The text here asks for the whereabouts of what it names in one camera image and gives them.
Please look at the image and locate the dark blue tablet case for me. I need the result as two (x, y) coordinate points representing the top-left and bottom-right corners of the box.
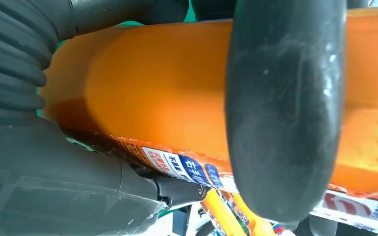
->
(172, 204), (193, 236)

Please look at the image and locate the white table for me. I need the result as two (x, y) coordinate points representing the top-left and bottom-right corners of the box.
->
(143, 208), (209, 236)

